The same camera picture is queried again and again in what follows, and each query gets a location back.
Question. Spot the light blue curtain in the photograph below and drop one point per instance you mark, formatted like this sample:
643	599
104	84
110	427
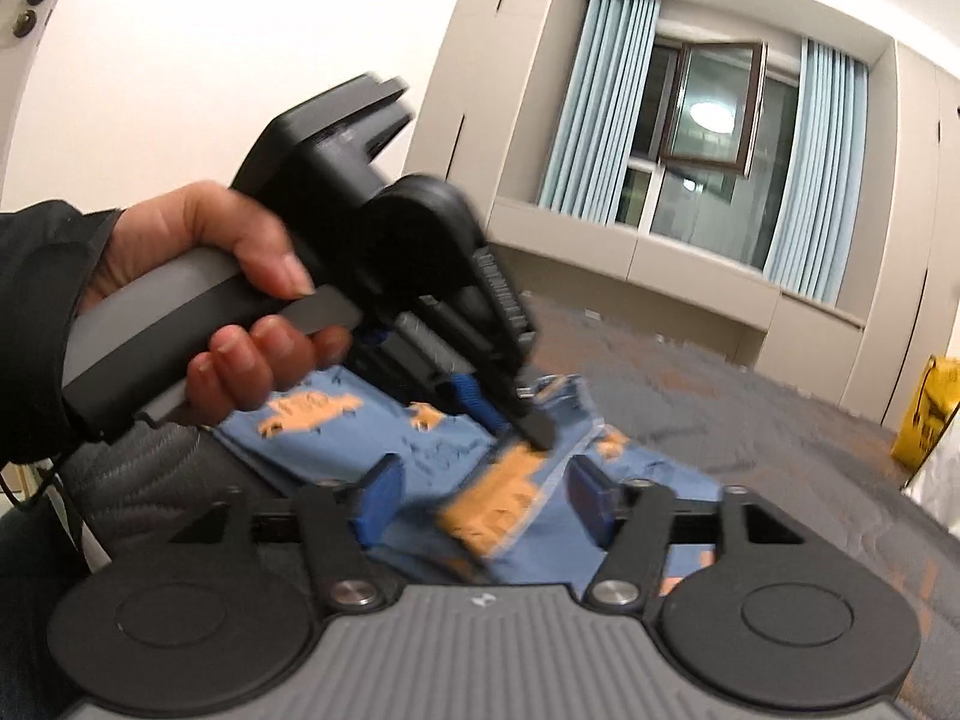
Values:
817	165
600	90

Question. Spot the white door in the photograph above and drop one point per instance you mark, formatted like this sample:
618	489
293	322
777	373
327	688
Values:
26	105

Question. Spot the beige tall wardrobe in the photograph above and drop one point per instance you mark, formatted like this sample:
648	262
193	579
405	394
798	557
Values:
487	52
915	240

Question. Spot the window with brown sash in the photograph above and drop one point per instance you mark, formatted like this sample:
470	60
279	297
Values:
705	135

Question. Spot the yellow bag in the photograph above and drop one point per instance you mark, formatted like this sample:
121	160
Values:
934	405

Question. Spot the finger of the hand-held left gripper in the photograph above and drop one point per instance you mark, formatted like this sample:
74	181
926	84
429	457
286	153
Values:
480	405
536	427

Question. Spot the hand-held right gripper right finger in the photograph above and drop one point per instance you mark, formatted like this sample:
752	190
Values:
589	499

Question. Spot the person's left forearm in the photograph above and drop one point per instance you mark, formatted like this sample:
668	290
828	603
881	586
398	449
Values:
37	300

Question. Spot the person's left hand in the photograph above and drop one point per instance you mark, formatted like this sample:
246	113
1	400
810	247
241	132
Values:
187	217

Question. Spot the blue pants with orange cars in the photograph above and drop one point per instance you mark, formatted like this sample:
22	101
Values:
420	457

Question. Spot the white shopping bag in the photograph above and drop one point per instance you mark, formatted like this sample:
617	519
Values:
937	480

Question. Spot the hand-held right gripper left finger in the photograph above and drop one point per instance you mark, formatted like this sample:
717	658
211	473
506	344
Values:
379	499

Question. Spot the beige window seat cabinet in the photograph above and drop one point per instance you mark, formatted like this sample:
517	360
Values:
675	270

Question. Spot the grey quilted bed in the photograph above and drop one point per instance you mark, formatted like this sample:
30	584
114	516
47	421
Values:
750	435

